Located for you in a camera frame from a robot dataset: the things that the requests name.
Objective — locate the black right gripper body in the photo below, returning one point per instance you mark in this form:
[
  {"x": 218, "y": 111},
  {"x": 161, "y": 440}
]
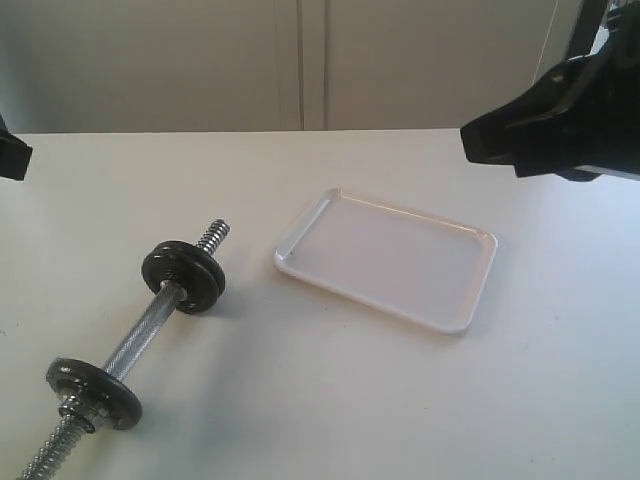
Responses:
[{"x": 612, "y": 97}]

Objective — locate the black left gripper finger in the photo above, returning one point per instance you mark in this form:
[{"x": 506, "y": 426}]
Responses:
[{"x": 15, "y": 155}]

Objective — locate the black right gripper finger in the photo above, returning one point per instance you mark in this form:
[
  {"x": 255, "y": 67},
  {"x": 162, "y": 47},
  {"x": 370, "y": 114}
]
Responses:
[
  {"x": 553, "y": 110},
  {"x": 538, "y": 159}
]

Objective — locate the black weight plate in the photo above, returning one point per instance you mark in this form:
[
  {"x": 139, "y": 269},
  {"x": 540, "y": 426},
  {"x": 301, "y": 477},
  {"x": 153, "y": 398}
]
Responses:
[{"x": 192, "y": 265}]

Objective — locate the chrome dumbbell bar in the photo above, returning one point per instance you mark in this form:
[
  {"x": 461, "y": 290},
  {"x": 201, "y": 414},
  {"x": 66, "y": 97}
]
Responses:
[{"x": 184, "y": 277}]

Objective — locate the white plastic tray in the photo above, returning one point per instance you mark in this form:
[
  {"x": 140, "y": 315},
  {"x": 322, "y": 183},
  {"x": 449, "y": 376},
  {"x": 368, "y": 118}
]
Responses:
[{"x": 415, "y": 266}]

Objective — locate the black plate far end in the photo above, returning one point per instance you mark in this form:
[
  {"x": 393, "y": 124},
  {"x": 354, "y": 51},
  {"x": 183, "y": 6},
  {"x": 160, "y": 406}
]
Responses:
[{"x": 182, "y": 280}]

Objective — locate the black plate end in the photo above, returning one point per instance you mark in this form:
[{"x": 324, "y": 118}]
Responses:
[
  {"x": 182, "y": 280},
  {"x": 95, "y": 386}
]

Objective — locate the black plate near end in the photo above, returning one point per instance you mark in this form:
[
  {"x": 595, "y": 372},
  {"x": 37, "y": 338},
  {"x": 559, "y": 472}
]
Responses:
[{"x": 95, "y": 386}]

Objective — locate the chrome collar nut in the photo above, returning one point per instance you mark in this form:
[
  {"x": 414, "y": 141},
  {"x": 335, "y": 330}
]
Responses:
[{"x": 81, "y": 411}]

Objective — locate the dark window frame post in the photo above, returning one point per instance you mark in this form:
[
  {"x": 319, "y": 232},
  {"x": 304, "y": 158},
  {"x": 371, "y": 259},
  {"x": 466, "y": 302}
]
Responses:
[{"x": 586, "y": 26}]

